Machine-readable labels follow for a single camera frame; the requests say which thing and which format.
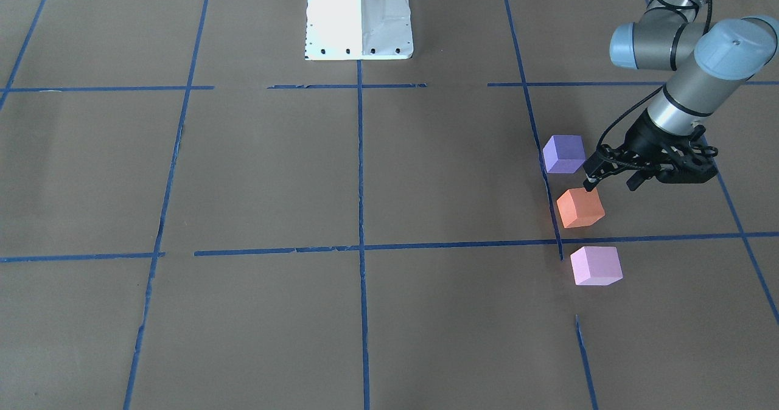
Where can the orange foam cube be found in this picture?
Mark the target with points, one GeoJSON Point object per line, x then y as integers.
{"type": "Point", "coordinates": [580, 208]}

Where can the purple foam cube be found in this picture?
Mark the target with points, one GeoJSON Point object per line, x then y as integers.
{"type": "Point", "coordinates": [564, 154]}

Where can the pink foam cube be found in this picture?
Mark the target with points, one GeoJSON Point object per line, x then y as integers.
{"type": "Point", "coordinates": [596, 266]}

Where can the brown paper table cover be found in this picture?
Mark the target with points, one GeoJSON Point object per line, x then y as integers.
{"type": "Point", "coordinates": [196, 217]}

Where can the white camera mast pedestal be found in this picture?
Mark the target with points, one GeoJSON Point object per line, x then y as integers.
{"type": "Point", "coordinates": [340, 30]}

